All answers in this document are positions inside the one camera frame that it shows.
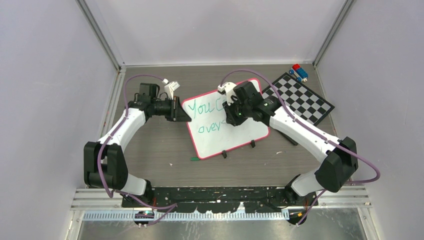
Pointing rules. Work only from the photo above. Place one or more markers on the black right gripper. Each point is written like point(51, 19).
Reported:
point(231, 117)

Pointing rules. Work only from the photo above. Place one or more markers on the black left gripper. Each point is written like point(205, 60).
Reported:
point(177, 113)

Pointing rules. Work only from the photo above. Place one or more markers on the black white chessboard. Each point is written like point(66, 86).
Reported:
point(302, 100)

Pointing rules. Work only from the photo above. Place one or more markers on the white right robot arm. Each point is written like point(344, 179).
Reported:
point(337, 157)

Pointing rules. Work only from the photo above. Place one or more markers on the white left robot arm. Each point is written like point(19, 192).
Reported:
point(104, 162)

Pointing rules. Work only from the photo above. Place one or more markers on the red blue toy blocks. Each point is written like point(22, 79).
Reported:
point(299, 73)

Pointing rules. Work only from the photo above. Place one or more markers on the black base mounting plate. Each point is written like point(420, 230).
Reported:
point(220, 200)

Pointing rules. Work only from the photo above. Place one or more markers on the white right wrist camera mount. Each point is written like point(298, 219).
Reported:
point(227, 89)

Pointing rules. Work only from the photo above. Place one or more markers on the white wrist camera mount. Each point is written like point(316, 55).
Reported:
point(170, 87)
point(227, 89)

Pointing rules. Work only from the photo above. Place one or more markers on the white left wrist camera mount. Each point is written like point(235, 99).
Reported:
point(170, 87)

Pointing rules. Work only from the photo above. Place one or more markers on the aluminium frame rail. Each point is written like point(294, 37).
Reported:
point(93, 206)

